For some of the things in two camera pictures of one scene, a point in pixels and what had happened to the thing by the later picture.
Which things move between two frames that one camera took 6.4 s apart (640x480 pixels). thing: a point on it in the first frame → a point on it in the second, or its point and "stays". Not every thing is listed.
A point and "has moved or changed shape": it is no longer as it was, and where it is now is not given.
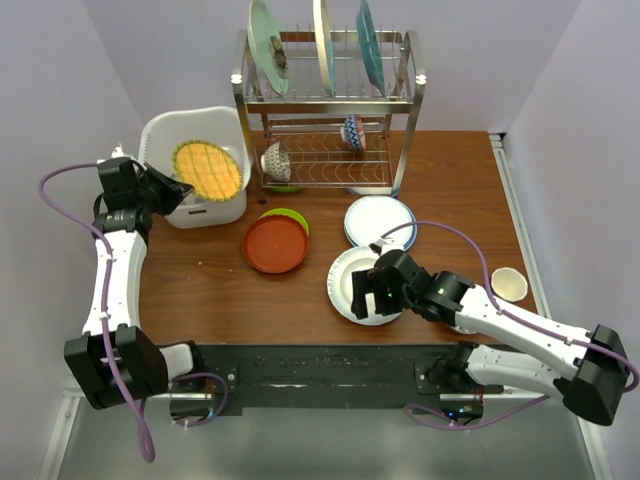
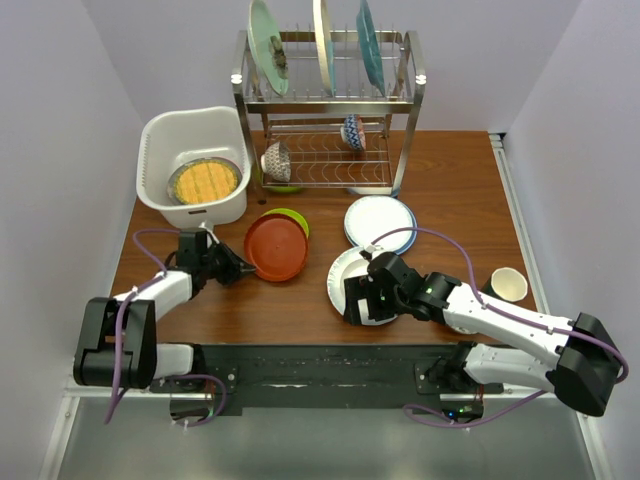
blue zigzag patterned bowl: (353, 132) stays
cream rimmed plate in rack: (324, 44) stays
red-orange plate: (275, 244) has moved or changed shape
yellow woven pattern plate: (213, 172) has moved or changed shape
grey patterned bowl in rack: (277, 162) stays
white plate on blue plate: (369, 218) stays
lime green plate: (285, 211) stays
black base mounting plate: (321, 378) stays
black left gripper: (175, 191) → (235, 265)
